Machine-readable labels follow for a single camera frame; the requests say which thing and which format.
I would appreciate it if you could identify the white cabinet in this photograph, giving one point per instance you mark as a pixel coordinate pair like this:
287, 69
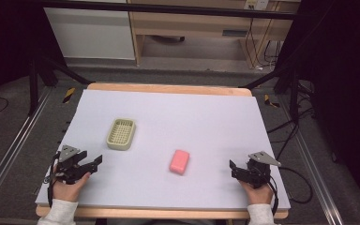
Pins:
90, 34

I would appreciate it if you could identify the wooden table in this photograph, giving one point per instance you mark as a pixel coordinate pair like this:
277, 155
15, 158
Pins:
168, 87

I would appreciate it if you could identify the metal floor rail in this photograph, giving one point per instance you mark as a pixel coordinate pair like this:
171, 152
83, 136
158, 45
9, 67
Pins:
318, 175
12, 146

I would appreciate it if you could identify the person's left hand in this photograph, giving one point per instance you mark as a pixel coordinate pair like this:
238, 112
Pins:
68, 190

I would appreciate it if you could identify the pink soap bar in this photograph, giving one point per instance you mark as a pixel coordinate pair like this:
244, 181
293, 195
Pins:
179, 161

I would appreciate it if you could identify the white power strip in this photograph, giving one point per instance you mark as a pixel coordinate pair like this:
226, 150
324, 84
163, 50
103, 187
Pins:
256, 4

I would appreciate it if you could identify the light wooden desk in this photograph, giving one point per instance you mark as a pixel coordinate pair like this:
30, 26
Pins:
193, 25

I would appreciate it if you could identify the person's right hand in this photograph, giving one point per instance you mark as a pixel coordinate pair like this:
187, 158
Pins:
258, 194

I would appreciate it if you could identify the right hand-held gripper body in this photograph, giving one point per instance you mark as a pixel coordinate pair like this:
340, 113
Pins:
258, 172

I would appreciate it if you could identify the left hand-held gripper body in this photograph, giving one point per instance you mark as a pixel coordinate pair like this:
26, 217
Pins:
69, 170

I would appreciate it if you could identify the yellow black floor tape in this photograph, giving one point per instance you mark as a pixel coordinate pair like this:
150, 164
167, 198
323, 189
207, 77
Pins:
69, 95
270, 101

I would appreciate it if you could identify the cream slotted soap dish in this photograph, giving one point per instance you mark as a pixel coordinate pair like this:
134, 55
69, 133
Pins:
121, 133

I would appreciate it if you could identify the black metal frame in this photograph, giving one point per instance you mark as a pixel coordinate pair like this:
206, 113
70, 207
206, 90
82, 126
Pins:
168, 8

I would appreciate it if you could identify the white foam board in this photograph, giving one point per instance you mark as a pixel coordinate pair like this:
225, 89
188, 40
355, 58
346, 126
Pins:
175, 125

